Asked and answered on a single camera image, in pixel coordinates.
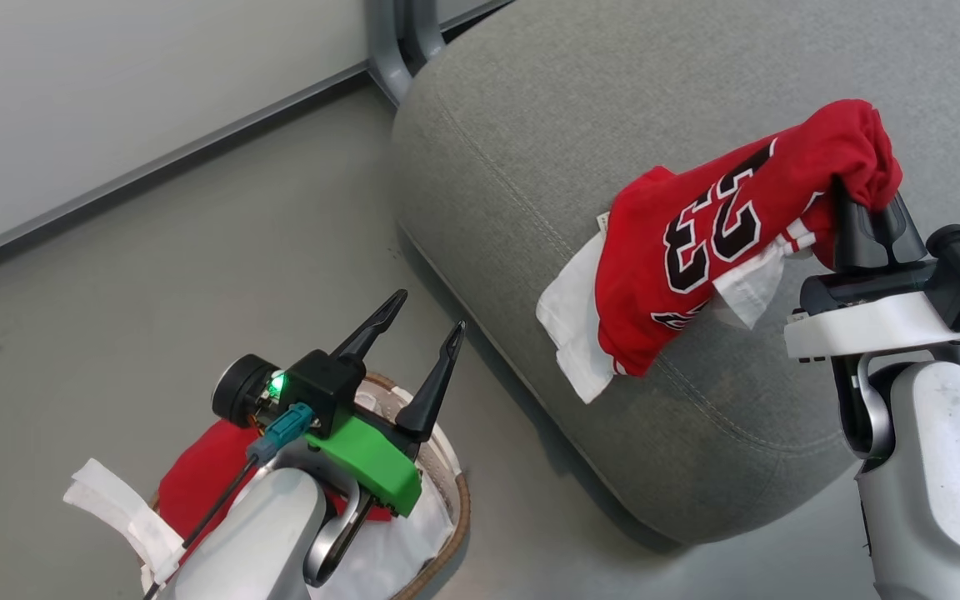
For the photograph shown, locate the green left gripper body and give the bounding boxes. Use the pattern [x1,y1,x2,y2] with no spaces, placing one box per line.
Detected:
[303,414,424,518]

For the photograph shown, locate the grey fabric sofa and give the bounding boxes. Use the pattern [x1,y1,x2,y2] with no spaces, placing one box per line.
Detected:
[391,0,960,547]

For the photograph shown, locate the plain red garment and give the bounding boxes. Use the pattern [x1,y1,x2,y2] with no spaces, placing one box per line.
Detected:
[158,419,394,544]

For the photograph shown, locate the white laundry basket brown rim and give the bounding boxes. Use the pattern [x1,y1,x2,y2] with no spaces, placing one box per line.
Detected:
[62,372,473,600]

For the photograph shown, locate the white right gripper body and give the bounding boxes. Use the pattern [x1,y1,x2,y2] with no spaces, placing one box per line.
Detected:
[783,259,960,362]

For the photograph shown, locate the red jersey number 23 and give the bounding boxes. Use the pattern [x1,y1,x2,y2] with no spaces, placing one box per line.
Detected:
[536,99,904,405]

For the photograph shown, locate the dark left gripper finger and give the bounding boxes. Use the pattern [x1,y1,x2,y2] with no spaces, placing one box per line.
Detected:
[329,289,408,368]
[394,320,467,443]

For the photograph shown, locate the grey metal frame post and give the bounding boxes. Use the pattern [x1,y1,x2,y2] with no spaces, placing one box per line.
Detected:
[366,0,449,107]

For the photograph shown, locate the grey wall baseboard strip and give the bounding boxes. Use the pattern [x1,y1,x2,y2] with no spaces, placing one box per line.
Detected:
[0,0,514,276]

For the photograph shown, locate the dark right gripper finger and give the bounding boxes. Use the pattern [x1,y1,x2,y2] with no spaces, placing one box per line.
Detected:
[831,177,886,273]
[872,192,930,267]

